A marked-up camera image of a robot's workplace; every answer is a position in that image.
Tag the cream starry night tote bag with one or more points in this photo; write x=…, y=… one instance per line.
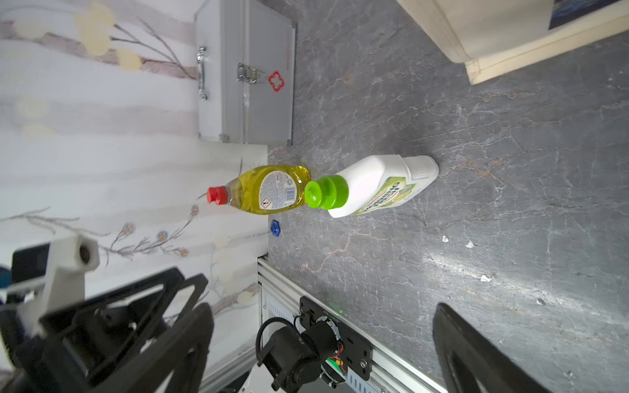
x=493, y=38

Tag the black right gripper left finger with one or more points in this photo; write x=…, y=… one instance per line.
x=178, y=357

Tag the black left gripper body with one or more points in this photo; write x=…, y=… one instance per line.
x=67, y=365

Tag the silver metal case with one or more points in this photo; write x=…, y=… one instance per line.
x=246, y=73

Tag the white bottle green cap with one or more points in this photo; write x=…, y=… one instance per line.
x=371, y=184

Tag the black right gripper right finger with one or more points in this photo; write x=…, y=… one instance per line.
x=470, y=363

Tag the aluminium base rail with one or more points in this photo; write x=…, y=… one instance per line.
x=251, y=302

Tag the small blue object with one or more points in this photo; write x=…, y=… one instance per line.
x=275, y=229

